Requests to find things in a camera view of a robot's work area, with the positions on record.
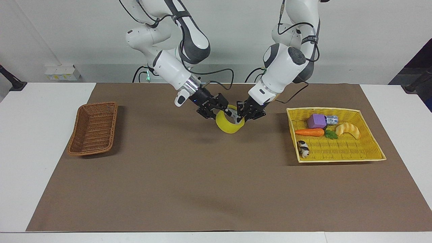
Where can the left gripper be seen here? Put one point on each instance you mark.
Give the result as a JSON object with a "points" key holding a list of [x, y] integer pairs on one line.
{"points": [[255, 103]]}

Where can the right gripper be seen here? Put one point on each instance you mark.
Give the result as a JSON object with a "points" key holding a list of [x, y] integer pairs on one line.
{"points": [[203, 97]]}

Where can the yellow tape roll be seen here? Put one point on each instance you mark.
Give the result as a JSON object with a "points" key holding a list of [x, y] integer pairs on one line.
{"points": [[226, 126]]}

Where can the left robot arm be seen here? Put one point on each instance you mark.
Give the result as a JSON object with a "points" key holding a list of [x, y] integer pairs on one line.
{"points": [[281, 67]]}

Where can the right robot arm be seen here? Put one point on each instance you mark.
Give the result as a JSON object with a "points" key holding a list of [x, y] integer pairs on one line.
{"points": [[170, 67]]}

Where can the yellow woven basket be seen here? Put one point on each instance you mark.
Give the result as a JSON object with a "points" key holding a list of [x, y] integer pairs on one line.
{"points": [[341, 148]]}

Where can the brown wicker basket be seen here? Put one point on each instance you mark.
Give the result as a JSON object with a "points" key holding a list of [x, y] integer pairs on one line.
{"points": [[92, 130]]}

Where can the orange toy carrot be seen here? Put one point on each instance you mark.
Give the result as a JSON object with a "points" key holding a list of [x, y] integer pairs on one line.
{"points": [[308, 132]]}

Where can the black white toy sushi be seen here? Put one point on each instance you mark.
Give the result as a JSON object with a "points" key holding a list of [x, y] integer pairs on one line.
{"points": [[303, 148]]}

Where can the purple block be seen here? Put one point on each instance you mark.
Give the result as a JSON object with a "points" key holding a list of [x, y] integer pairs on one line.
{"points": [[316, 121]]}

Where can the small white blue toy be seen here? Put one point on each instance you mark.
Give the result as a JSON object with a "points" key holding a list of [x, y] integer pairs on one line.
{"points": [[331, 119]]}

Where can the yellow toy croissant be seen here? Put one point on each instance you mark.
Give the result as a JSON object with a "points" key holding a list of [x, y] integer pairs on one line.
{"points": [[349, 129]]}

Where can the white power strip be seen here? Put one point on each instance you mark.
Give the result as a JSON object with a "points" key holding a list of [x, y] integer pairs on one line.
{"points": [[62, 73]]}

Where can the black stand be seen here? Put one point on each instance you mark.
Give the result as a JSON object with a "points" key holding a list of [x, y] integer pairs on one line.
{"points": [[13, 83], [416, 83]]}

